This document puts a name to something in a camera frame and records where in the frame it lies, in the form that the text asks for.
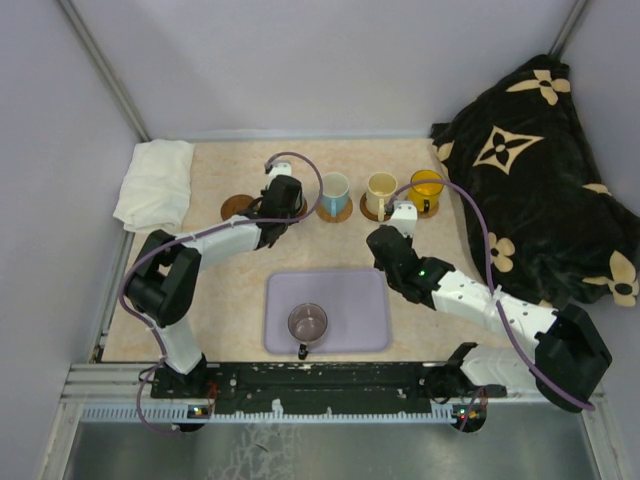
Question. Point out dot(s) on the purple glass mug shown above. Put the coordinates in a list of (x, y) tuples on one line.
[(307, 324)]

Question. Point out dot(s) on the yellow glass mug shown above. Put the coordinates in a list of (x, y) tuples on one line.
[(429, 191)]

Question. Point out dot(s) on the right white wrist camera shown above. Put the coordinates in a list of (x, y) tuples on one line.
[(404, 218)]

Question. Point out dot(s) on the white folded cloth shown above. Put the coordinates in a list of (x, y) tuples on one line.
[(156, 190)]

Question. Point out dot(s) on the cream ceramic mug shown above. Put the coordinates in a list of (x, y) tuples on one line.
[(380, 187)]

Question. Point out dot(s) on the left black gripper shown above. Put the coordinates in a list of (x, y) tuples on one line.
[(292, 214)]

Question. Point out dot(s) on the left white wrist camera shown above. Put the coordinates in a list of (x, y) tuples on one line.
[(278, 167)]

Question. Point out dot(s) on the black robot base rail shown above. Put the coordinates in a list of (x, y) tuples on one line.
[(304, 393)]

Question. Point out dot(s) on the woven rattan coaster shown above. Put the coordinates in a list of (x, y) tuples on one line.
[(426, 208), (344, 215)]

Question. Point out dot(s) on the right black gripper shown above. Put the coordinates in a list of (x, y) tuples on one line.
[(377, 265)]

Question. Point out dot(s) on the lavender plastic tray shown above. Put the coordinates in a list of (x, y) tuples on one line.
[(355, 301)]

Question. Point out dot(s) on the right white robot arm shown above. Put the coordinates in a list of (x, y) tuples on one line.
[(561, 349)]

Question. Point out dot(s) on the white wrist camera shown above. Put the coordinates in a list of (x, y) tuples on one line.
[(404, 218), (278, 167)]

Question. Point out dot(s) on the leftmost brown wooden coaster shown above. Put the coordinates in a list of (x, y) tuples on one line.
[(240, 204)]

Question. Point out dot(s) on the black floral blanket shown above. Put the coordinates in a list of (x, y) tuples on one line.
[(540, 220)]

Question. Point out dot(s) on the rightmost woven rattan coaster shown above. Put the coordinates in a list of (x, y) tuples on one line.
[(426, 208)]

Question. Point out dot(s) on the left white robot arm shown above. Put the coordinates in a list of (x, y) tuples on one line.
[(161, 285)]

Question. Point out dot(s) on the middle woven rattan coaster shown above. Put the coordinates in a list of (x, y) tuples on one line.
[(344, 215)]

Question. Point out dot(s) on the white and blue mug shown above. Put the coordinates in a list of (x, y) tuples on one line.
[(335, 194)]

